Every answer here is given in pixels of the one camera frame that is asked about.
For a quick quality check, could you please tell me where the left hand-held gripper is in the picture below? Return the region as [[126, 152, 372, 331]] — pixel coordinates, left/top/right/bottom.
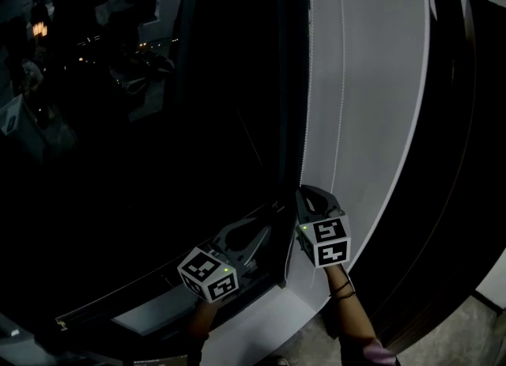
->
[[176, 216, 274, 304]]

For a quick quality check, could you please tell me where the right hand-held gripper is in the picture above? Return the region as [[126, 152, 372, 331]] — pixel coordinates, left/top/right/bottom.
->
[[295, 184, 353, 270]]

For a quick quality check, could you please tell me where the dark glass window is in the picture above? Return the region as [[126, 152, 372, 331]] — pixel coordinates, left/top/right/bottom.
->
[[0, 0, 310, 336]]

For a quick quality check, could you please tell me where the person's right forearm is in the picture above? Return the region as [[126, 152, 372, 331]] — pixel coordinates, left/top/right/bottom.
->
[[323, 263, 381, 354]]

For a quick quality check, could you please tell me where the person's left forearm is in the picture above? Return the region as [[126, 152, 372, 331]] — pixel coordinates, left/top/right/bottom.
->
[[184, 298, 223, 366]]

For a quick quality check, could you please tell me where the black wrist band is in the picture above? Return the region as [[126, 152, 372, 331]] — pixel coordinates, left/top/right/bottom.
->
[[328, 276, 356, 301]]

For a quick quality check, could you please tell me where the pink sleeve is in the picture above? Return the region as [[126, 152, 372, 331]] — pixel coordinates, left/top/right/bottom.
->
[[361, 337, 401, 366]]

